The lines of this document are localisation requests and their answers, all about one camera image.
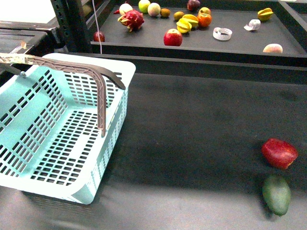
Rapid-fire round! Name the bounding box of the red mango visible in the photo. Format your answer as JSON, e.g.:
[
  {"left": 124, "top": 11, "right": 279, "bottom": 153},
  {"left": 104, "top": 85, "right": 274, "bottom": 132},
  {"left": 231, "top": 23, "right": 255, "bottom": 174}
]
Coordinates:
[{"left": 261, "top": 138, "right": 298, "bottom": 170}]

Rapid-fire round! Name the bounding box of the orange persimmon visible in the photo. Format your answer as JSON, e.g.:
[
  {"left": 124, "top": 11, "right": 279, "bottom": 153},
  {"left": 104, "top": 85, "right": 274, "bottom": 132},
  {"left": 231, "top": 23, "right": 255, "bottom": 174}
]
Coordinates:
[{"left": 197, "top": 13, "right": 212, "bottom": 27}]

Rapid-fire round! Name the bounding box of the yellow star fruit far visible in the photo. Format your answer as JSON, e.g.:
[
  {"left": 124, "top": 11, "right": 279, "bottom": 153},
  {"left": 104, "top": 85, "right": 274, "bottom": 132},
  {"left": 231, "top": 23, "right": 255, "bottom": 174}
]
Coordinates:
[{"left": 257, "top": 8, "right": 273, "bottom": 22}]

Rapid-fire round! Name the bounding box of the pale peach fruit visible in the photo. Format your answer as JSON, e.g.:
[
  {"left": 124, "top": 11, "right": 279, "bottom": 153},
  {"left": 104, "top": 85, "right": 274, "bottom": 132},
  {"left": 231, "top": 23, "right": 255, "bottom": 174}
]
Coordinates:
[{"left": 263, "top": 44, "right": 283, "bottom": 53}]

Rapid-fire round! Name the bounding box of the small dark red apple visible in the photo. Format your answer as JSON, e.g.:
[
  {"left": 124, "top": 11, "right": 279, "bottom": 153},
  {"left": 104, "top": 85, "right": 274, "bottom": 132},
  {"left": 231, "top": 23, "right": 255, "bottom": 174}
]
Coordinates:
[{"left": 93, "top": 31, "right": 105, "bottom": 42}]

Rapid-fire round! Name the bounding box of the beige round melon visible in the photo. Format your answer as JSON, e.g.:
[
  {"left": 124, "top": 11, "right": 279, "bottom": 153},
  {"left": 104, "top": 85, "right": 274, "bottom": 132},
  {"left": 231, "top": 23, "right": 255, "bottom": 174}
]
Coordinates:
[{"left": 147, "top": 3, "right": 161, "bottom": 17}]

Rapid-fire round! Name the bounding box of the white round fruit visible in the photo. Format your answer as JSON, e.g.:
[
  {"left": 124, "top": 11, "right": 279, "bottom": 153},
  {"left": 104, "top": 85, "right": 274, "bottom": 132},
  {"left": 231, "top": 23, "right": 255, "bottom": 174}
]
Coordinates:
[{"left": 119, "top": 3, "right": 133, "bottom": 15}]

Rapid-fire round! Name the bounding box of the black metal shelf post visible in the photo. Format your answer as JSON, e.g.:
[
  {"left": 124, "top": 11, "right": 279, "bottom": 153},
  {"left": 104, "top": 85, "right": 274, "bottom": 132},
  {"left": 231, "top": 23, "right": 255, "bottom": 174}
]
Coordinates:
[{"left": 50, "top": 0, "right": 92, "bottom": 53}]

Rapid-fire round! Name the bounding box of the red yellow apple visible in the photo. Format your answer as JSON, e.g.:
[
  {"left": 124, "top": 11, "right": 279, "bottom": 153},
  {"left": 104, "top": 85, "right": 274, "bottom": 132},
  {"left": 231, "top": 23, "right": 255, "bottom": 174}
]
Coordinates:
[{"left": 198, "top": 7, "right": 211, "bottom": 15}]

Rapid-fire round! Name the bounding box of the light blue plastic basket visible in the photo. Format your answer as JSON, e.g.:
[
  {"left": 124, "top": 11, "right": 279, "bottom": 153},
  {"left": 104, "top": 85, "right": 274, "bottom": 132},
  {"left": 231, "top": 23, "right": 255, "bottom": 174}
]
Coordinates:
[{"left": 0, "top": 53, "right": 136, "bottom": 204}]

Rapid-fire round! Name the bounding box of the brown kiwi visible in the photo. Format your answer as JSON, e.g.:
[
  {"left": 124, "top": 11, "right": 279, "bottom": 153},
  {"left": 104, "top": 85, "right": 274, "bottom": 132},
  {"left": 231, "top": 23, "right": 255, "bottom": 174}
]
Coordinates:
[
  {"left": 160, "top": 8, "right": 170, "bottom": 18},
  {"left": 173, "top": 11, "right": 185, "bottom": 21}
]

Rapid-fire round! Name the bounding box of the dark purple fruit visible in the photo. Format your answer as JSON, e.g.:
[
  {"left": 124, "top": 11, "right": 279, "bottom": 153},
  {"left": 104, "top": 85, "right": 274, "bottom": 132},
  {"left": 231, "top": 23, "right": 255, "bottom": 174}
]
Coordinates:
[{"left": 187, "top": 0, "right": 201, "bottom": 12}]

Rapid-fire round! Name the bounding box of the green mango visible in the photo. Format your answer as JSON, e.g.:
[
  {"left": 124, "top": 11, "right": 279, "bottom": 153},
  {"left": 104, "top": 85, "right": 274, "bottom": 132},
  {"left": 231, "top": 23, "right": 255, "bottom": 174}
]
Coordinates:
[{"left": 262, "top": 175, "right": 291, "bottom": 216}]

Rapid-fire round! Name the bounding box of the yellow star fruit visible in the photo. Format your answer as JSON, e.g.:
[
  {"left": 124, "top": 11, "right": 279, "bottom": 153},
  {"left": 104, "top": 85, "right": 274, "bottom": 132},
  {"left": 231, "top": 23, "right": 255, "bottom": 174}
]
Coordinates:
[
  {"left": 182, "top": 14, "right": 199, "bottom": 28},
  {"left": 176, "top": 19, "right": 192, "bottom": 34},
  {"left": 257, "top": 8, "right": 273, "bottom": 22}
]

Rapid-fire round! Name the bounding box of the pink dragon fruit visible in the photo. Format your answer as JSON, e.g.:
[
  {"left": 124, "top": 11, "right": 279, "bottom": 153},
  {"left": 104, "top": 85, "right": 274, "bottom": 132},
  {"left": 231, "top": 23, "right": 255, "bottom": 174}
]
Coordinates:
[{"left": 118, "top": 10, "right": 144, "bottom": 32}]

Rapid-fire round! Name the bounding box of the white cable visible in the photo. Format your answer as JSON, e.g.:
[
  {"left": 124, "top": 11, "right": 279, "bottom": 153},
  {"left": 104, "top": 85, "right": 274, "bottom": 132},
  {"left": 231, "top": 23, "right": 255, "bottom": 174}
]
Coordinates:
[{"left": 91, "top": 0, "right": 104, "bottom": 54}]

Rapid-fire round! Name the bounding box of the green apple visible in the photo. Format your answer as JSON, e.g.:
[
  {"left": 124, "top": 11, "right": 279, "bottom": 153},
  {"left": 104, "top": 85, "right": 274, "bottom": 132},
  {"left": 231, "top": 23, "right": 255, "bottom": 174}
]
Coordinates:
[{"left": 138, "top": 0, "right": 151, "bottom": 14}]

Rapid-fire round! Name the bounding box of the black display tray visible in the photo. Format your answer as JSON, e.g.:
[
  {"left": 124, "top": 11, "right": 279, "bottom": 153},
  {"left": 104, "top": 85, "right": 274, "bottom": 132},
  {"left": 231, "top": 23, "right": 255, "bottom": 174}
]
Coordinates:
[{"left": 92, "top": 1, "right": 307, "bottom": 68}]

